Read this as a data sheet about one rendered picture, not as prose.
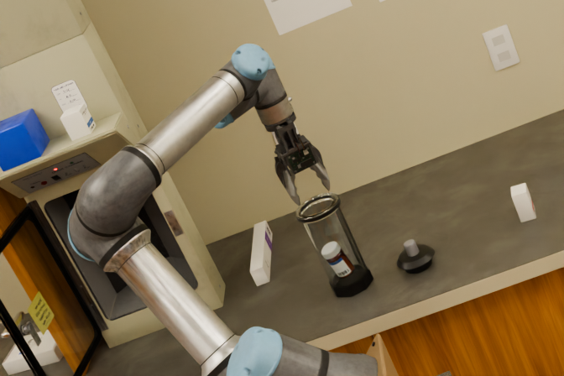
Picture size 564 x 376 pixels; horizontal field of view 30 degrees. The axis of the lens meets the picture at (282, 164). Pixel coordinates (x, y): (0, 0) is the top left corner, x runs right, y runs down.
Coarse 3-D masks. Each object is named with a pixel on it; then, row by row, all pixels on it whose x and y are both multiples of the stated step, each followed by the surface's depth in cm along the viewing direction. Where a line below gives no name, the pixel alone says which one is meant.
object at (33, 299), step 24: (24, 240) 246; (0, 264) 235; (24, 264) 244; (48, 264) 253; (0, 288) 232; (24, 288) 241; (48, 288) 250; (24, 312) 238; (48, 312) 247; (72, 312) 256; (24, 336) 236; (48, 336) 244; (72, 336) 253; (48, 360) 241; (72, 360) 250
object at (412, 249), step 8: (408, 240) 242; (408, 248) 240; (416, 248) 241; (424, 248) 242; (432, 248) 243; (400, 256) 243; (408, 256) 242; (416, 256) 240; (424, 256) 239; (432, 256) 240; (400, 264) 241; (408, 264) 239; (416, 264) 239; (424, 264) 239; (408, 272) 242; (416, 272) 240
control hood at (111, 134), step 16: (96, 128) 240; (112, 128) 235; (128, 128) 244; (48, 144) 245; (64, 144) 239; (80, 144) 236; (96, 144) 237; (112, 144) 240; (128, 144) 242; (32, 160) 238; (48, 160) 238; (0, 176) 239; (16, 176) 240; (16, 192) 248; (32, 192) 250
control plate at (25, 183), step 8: (64, 160) 240; (72, 160) 241; (80, 160) 242; (88, 160) 243; (96, 160) 244; (48, 168) 241; (64, 168) 243; (72, 168) 244; (80, 168) 245; (88, 168) 246; (24, 176) 242; (32, 176) 242; (40, 176) 244; (48, 176) 245; (64, 176) 247; (16, 184) 244; (24, 184) 245; (32, 184) 246; (40, 184) 247; (48, 184) 248
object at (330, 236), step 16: (304, 208) 243; (320, 208) 245; (304, 224) 240; (320, 224) 237; (336, 224) 238; (320, 240) 239; (336, 240) 238; (352, 240) 242; (320, 256) 242; (336, 256) 240; (352, 256) 241; (336, 272) 242; (352, 272) 242
